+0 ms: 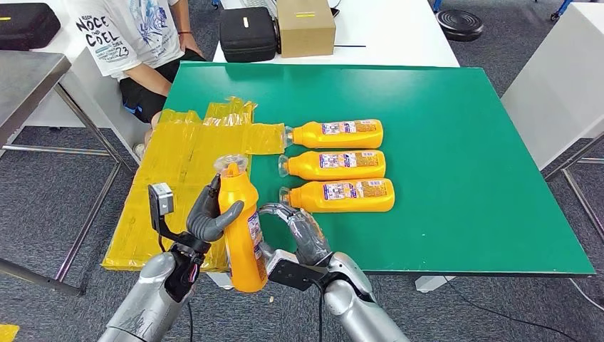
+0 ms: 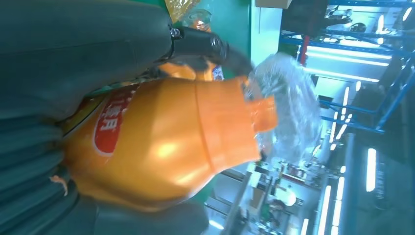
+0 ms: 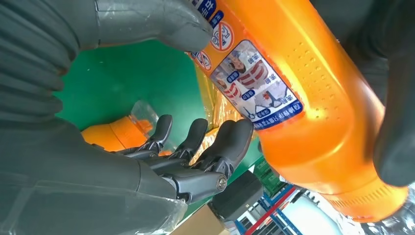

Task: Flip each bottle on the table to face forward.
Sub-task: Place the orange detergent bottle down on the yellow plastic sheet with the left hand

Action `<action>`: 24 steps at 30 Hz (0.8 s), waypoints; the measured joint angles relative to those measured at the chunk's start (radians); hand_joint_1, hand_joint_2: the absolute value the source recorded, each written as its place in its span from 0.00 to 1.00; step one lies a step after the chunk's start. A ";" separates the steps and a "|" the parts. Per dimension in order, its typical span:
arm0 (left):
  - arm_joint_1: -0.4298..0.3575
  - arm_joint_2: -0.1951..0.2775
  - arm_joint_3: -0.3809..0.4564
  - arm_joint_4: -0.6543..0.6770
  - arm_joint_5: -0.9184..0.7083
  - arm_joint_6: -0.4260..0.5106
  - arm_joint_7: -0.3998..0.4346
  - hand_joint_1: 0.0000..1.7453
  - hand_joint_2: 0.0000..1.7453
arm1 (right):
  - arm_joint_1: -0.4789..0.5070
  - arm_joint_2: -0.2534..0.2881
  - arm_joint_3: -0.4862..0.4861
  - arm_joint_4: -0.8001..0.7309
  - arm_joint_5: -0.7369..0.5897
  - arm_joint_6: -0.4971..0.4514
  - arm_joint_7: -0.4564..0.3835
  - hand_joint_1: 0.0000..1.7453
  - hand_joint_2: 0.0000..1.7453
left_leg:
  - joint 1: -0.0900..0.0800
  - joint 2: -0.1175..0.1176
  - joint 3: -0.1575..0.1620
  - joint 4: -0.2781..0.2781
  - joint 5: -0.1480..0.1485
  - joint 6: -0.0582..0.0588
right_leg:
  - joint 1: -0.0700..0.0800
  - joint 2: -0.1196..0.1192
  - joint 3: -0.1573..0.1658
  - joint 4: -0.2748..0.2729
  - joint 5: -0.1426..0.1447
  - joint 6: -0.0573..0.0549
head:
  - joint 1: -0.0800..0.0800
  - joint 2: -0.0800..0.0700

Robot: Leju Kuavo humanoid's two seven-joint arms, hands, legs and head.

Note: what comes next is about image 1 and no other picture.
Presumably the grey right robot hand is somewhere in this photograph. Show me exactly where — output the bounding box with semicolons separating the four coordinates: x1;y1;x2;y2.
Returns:
258;202;333;268

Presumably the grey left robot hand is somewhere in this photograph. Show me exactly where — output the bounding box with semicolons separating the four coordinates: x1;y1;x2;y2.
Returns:
186;173;245;242

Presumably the person's left hand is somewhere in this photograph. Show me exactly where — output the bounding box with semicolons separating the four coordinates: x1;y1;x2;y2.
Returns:
178;33;204;58

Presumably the orange detergent bottle clear cap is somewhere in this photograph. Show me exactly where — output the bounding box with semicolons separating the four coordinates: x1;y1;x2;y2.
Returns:
213;153;270;294
278;178;396;214
283;118;384;150
277;150;387;182

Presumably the black zippered case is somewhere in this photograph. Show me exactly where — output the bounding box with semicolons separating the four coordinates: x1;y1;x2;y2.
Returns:
0;2;62;52
218;6;279;63

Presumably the white table foot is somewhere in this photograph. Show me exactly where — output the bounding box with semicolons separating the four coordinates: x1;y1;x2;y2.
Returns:
415;275;457;294
206;271;237;290

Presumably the person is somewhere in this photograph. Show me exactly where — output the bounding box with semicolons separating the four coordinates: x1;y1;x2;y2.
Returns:
63;0;207;159

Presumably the brown cardboard box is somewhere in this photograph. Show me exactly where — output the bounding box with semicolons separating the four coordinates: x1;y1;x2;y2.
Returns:
276;0;338;59

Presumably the steel table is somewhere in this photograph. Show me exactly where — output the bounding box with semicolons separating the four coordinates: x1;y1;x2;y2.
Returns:
0;50;137;297

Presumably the white table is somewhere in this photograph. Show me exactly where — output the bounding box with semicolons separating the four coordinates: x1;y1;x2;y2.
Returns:
500;2;604;247
212;0;461;68

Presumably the black round disc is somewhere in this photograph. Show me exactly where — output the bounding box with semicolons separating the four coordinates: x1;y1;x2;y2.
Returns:
434;9;484;43

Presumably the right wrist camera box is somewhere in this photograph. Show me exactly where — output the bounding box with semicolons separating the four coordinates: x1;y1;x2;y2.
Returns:
265;249;328;293

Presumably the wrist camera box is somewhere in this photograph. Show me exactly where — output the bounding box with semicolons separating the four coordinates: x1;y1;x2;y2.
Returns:
147;182;177;233
265;249;328;293

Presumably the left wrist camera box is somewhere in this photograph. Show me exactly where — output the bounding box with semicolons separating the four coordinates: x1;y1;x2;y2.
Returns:
147;182;177;233

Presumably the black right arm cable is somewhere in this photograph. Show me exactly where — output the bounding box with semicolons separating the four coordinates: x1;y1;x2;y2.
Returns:
317;278;326;342

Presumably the black floor cable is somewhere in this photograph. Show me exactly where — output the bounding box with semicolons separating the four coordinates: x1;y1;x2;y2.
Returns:
443;276;581;342

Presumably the blue wheeled frame leg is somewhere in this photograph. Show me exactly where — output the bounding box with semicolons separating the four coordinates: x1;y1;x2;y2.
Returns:
549;0;574;22

